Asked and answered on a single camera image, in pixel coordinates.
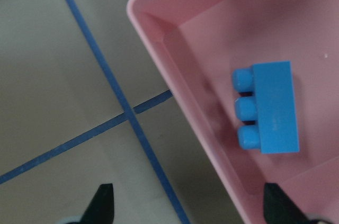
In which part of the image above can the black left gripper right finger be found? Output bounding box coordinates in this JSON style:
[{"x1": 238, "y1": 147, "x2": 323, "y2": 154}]
[{"x1": 263, "y1": 183, "x2": 310, "y2": 224}]

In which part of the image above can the blue toy block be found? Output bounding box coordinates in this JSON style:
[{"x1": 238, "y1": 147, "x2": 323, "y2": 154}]
[{"x1": 232, "y1": 61, "x2": 300, "y2": 154}]

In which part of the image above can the pink plastic box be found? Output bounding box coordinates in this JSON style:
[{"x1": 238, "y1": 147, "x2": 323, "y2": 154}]
[{"x1": 127, "y1": 0, "x2": 338, "y2": 223}]

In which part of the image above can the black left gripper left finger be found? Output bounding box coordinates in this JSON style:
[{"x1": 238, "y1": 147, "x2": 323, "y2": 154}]
[{"x1": 80, "y1": 183, "x2": 114, "y2": 223}]

